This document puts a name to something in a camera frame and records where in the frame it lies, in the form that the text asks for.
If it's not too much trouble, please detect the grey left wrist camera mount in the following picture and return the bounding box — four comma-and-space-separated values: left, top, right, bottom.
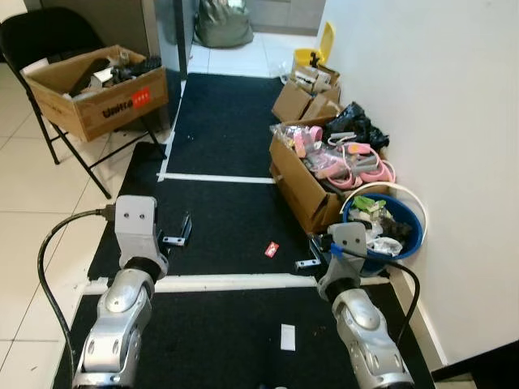
114, 196, 161, 264

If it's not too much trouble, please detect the white paper slip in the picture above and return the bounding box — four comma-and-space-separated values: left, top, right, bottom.
280, 324, 297, 352

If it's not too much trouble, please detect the pink grey strap bundle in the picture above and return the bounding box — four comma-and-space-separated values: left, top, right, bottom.
304, 138, 397, 191

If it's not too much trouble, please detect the black flat board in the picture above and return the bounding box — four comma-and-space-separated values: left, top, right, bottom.
69, 57, 110, 94

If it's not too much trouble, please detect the printed brown cardboard box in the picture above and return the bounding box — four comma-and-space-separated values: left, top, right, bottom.
23, 45, 169, 143

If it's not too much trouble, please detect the blue plastic bucket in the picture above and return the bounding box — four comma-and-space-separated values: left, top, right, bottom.
341, 182, 428, 274

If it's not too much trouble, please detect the pink plastic packet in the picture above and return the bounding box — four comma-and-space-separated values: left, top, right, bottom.
276, 122, 317, 159

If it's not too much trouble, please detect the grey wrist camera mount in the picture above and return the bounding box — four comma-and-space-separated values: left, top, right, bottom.
324, 223, 368, 283
114, 196, 161, 264

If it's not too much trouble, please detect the green white packet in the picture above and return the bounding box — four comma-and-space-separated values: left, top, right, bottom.
351, 197, 386, 221

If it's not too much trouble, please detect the crumpled white paper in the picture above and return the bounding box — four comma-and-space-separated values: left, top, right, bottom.
367, 231, 402, 259

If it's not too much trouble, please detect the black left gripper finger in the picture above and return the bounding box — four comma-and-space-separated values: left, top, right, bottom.
162, 212, 194, 247

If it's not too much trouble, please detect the long brown cardboard box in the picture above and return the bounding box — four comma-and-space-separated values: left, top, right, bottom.
268, 120, 390, 236

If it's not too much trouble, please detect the grey bag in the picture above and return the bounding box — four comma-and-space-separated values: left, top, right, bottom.
195, 0, 254, 48

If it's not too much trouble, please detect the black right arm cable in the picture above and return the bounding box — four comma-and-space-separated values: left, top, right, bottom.
337, 247, 421, 345

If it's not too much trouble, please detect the straight white floor tape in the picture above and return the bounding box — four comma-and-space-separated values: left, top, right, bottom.
81, 271, 390, 294

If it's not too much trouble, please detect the dark carpet mat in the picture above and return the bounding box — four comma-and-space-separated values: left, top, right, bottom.
88, 142, 325, 278
53, 284, 435, 389
166, 73, 325, 176

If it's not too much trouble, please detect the black folding chair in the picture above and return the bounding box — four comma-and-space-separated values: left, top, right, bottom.
0, 8, 163, 200

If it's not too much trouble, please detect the angled white floor tape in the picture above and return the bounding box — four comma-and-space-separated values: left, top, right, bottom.
158, 77, 277, 186

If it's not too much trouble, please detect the black plastic bag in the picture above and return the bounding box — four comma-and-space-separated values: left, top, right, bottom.
323, 102, 392, 153

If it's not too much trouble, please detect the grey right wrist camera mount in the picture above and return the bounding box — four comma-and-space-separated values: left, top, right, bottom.
324, 223, 368, 283

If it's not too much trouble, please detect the black shoe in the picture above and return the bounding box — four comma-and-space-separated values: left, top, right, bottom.
114, 55, 163, 82

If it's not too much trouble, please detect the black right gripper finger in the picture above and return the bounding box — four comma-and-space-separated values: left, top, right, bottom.
295, 235, 324, 270

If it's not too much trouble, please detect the yellow plastic bin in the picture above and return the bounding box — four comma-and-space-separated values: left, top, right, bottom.
294, 21, 337, 69

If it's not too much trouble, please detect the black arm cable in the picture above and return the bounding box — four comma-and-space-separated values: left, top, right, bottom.
337, 247, 421, 345
38, 208, 118, 382

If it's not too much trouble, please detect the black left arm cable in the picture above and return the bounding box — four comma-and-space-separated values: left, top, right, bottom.
38, 208, 118, 382

